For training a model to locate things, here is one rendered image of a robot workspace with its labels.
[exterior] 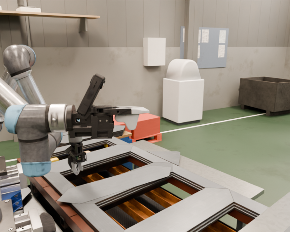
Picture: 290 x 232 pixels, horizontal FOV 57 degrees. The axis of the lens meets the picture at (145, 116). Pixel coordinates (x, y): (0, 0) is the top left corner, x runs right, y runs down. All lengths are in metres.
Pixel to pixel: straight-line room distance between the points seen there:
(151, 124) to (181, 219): 3.34
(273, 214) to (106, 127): 0.68
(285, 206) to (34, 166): 0.88
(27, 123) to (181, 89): 4.90
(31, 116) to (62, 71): 4.55
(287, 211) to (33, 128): 0.89
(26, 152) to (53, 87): 4.52
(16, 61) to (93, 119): 0.74
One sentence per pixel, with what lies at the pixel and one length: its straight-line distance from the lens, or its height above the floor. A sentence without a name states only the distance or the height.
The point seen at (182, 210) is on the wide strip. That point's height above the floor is 0.85.
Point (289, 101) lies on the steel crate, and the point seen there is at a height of 0.33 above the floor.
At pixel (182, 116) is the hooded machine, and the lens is 5.65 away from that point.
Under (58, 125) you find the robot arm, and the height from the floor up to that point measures 1.43.
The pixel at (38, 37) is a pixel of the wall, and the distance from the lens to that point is 5.19.
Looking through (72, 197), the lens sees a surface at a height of 0.85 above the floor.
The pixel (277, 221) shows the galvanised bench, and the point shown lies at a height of 1.05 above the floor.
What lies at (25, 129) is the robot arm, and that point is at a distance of 0.73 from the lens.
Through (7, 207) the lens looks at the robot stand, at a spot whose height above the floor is 1.04.
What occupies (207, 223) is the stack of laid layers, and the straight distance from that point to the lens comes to 1.37.
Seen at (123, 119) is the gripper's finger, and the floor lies 1.43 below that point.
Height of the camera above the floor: 1.62
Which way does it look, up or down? 15 degrees down
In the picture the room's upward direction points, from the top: straight up
